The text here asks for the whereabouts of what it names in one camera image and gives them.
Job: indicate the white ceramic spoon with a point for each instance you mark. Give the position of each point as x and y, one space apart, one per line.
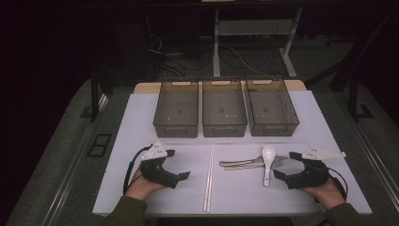
268 153

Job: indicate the person's right hand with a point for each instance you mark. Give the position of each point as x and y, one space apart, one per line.
326 193

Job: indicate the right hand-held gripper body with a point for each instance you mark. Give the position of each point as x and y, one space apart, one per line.
309 177

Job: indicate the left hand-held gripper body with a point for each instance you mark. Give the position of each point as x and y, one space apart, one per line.
156 174

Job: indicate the brown translucent plastic basket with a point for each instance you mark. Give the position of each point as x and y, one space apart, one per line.
224 109
177 109
271 108

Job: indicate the metal fork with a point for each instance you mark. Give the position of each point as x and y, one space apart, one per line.
238 162
241 167

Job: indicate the black metal stand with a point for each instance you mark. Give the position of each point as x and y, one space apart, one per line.
354 100
94 100

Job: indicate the white metal desk frame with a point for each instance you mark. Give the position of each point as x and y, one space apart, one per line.
216 56

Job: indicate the person's left hand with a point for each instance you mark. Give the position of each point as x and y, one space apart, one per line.
141 188

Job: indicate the white table cover sheet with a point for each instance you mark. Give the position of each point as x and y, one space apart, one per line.
238 194

